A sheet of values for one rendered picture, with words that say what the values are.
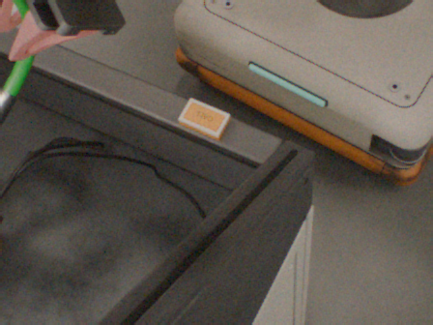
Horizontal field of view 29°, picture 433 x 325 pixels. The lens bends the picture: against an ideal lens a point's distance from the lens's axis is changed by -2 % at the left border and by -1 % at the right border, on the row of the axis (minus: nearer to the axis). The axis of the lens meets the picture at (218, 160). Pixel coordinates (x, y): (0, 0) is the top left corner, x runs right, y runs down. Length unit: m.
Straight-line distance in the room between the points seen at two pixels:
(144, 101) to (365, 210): 1.03
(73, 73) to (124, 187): 0.16
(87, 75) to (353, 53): 0.88
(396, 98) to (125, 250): 0.85
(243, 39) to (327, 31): 0.18
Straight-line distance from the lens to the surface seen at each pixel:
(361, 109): 1.74
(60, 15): 0.65
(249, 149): 0.94
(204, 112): 0.95
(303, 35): 1.81
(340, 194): 1.94
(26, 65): 0.75
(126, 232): 1.05
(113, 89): 0.99
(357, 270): 1.89
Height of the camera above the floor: 1.80
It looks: 65 degrees down
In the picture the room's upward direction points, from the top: 10 degrees counter-clockwise
